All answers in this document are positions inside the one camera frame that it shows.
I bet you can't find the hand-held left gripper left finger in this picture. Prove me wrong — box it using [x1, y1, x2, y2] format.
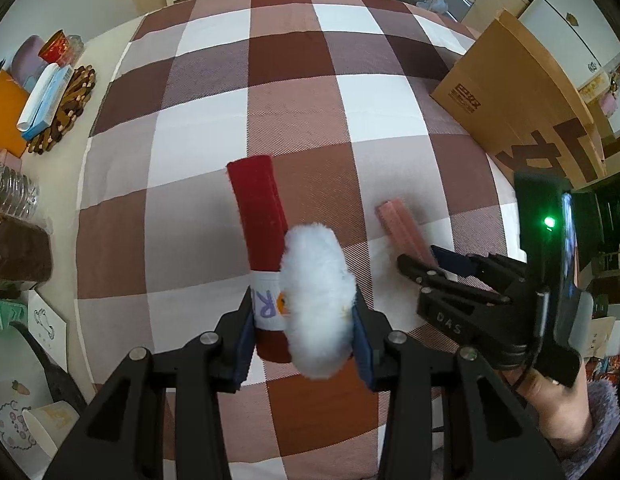
[42, 287, 254, 480]

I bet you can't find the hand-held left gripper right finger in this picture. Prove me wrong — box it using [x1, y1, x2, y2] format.
[351, 285, 565, 480]

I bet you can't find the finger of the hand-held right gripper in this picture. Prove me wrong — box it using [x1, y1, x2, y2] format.
[430, 244, 528, 282]
[396, 253, 513, 307]

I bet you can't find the pink tube with white cap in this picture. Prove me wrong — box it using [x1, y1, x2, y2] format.
[375, 200, 458, 281]

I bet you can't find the red plush with white fur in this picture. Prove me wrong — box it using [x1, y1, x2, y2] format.
[226, 155, 358, 380]

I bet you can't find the brown paper bag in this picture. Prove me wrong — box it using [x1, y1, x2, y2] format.
[430, 9, 606, 183]

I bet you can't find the person's right forearm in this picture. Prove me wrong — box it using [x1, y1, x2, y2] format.
[520, 370, 620, 480]

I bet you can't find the dark shelf unit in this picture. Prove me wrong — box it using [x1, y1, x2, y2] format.
[572, 177, 620, 306]

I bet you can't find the white square card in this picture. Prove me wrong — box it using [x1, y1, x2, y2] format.
[27, 290, 70, 368]

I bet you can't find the brown white checked tablecloth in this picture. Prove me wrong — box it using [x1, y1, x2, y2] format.
[75, 0, 528, 471]

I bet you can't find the white paper cup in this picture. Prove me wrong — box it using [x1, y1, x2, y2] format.
[22, 400, 81, 466]

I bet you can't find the green plastic holder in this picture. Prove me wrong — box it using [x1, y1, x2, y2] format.
[0, 297, 31, 331]

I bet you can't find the glass jar with red lid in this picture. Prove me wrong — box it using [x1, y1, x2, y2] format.
[0, 210, 53, 291]

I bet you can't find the white refrigerator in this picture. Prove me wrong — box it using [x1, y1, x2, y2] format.
[520, 0, 620, 91]

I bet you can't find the clear plastic water bottle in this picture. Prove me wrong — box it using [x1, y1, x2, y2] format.
[0, 160, 41, 218]

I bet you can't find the wooden bead trivet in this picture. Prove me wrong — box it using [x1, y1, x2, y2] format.
[26, 64, 97, 156]

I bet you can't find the light blue flat box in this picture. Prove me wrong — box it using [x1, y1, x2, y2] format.
[20, 64, 75, 141]

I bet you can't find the orange box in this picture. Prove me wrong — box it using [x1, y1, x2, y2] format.
[0, 60, 33, 158]

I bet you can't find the red cup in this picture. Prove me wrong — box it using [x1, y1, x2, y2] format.
[37, 29, 73, 65]

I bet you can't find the purple cup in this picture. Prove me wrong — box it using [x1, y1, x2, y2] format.
[10, 35, 48, 86]

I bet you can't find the black cable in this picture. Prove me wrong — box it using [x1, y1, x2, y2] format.
[510, 354, 541, 392]

